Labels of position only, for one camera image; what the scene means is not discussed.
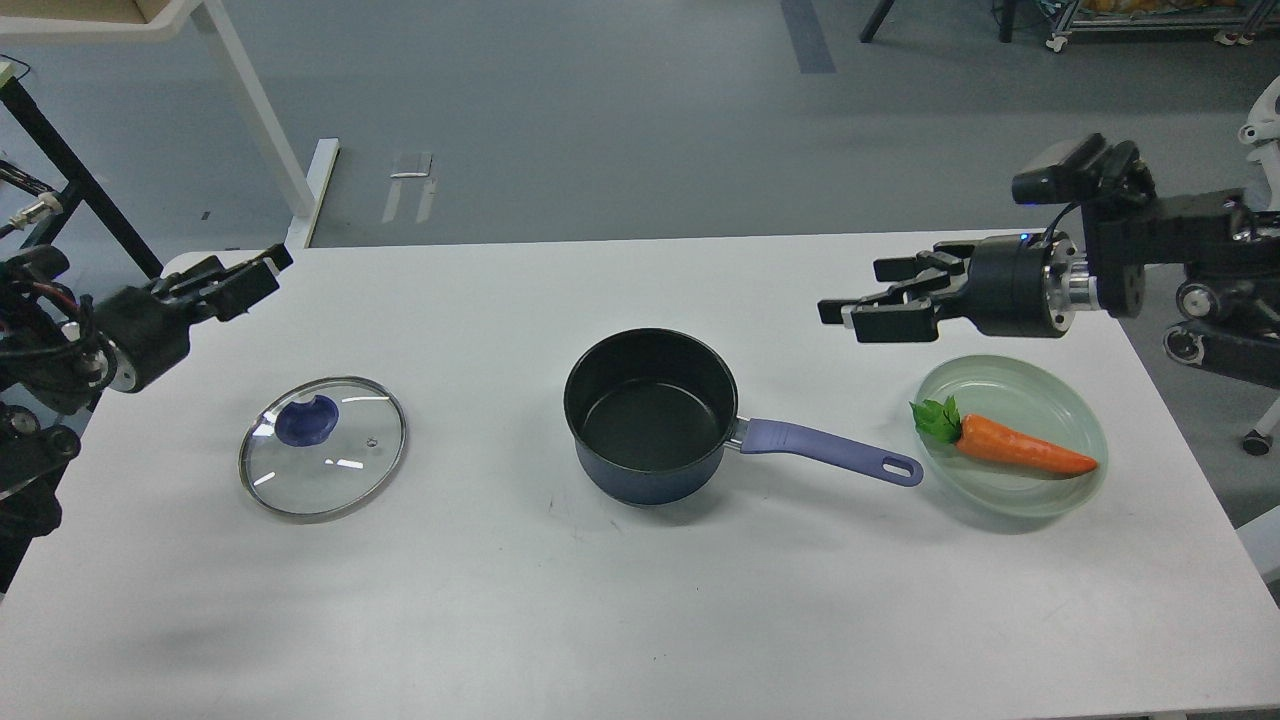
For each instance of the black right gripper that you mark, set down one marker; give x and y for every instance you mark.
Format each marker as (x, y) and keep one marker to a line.
(1006, 286)

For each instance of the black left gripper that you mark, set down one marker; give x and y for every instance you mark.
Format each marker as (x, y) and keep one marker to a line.
(147, 332)

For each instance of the glass pot lid blue knob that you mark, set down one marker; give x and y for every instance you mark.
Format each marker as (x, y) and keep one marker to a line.
(323, 449)

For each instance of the blue saucepan with handle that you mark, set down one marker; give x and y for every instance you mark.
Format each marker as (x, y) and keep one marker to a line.
(651, 412)

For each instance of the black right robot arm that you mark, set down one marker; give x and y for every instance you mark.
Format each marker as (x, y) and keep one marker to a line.
(1228, 297)

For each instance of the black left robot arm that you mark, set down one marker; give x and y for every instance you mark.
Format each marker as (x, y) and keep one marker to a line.
(61, 352)

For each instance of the pale green plate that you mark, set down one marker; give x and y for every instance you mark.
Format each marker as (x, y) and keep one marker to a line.
(1026, 398)

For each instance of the orange toy carrot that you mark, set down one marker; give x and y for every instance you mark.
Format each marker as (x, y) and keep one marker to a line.
(985, 439)

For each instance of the black stand legs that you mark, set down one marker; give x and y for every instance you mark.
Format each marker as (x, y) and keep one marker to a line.
(1003, 15)

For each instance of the white chair base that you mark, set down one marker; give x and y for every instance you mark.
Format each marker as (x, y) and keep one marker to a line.
(1260, 133)

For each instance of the metal wheeled rack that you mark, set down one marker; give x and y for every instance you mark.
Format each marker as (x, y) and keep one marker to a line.
(1230, 23)

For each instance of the white table frame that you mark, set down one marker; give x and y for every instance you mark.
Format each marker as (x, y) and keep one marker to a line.
(187, 112)

